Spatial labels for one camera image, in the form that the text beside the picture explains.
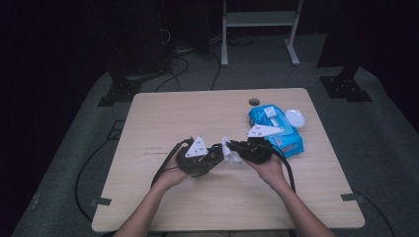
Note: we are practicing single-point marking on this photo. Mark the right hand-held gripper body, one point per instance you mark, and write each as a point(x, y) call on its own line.
point(257, 151)

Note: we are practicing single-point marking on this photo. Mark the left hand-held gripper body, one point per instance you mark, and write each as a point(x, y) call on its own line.
point(191, 164)

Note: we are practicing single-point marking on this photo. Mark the white wet wipe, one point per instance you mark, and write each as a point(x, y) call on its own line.
point(270, 112)
point(234, 158)

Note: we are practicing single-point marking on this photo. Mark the blue wet wipes pack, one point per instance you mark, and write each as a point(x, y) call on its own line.
point(290, 146)

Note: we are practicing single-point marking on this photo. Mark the person's left hand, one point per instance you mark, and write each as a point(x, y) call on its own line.
point(171, 177)

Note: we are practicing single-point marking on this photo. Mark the person's right hand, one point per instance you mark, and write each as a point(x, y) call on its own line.
point(271, 173)

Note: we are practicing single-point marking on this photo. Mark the white wet wipe in pack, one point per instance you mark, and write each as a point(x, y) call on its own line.
point(270, 112)

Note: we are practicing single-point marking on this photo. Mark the grey tape strip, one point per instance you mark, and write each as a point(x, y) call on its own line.
point(351, 197)
point(102, 201)

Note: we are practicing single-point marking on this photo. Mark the black stand base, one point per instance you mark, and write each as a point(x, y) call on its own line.
point(122, 90)
point(344, 87)

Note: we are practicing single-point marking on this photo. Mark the white metal stand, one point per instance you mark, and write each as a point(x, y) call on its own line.
point(260, 18)

